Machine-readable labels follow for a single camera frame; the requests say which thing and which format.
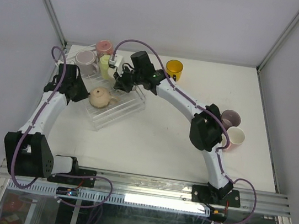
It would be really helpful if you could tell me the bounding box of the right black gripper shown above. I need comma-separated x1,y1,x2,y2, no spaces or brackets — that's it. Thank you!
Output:
111,63,144,95

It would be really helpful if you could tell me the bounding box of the beige stoneware mug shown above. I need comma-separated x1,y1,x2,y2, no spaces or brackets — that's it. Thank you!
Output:
88,87,120,108

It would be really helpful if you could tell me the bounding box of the clear acrylic dish rack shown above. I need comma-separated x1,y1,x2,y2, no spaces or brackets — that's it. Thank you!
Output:
65,45,146,131

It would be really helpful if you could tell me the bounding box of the pale yellow mug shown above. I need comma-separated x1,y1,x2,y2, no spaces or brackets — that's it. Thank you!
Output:
99,54,110,80

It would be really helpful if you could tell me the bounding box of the lavender mug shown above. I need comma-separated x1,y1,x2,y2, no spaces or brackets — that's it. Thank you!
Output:
75,50,99,77

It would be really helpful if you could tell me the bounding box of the pink patterned mug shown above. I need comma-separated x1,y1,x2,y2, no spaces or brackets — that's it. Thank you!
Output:
95,40,114,58

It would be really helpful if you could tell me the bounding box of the mauve purple mug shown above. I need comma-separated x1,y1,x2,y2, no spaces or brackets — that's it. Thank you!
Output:
221,110,241,130

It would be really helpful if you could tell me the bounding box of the green-inside patterned mug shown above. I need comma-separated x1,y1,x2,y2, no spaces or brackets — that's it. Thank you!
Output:
109,73,116,84

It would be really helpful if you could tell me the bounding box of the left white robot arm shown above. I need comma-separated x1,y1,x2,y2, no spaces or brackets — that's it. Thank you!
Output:
4,64,89,184

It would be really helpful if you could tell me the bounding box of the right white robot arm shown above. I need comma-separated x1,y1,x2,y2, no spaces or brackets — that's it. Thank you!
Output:
109,51,233,204

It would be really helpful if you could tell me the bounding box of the yellow glass cup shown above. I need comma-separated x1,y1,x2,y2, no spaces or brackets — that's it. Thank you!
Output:
166,60,184,82

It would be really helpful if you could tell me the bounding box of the small electronics board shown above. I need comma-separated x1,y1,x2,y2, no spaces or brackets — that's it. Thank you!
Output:
56,186,80,197

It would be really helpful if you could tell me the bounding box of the light pink mug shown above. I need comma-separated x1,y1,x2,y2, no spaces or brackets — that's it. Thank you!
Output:
223,126,245,152

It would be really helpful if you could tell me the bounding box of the black connector box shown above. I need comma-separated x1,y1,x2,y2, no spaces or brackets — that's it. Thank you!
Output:
207,210,227,223

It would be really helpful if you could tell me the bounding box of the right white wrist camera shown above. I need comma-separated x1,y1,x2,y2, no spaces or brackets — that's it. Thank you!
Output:
108,54,124,78

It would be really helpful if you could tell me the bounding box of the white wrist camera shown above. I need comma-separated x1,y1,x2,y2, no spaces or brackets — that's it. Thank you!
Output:
56,60,75,66
108,54,124,78

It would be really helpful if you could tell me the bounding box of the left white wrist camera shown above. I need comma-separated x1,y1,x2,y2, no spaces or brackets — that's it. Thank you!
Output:
56,60,75,66

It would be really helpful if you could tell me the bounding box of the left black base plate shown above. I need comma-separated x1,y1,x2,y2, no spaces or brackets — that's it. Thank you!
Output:
47,168,97,188

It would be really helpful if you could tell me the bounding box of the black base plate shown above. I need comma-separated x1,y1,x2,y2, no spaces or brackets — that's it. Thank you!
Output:
47,168,97,188
191,184,241,208

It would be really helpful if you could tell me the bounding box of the aluminium mounting rail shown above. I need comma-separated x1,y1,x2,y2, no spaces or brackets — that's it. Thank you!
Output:
0,154,294,220

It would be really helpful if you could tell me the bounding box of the white slotted cable duct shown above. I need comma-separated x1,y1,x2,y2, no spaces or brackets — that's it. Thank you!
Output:
6,178,212,218

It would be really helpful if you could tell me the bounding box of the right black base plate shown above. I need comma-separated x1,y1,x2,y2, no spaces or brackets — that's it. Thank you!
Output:
191,184,241,208

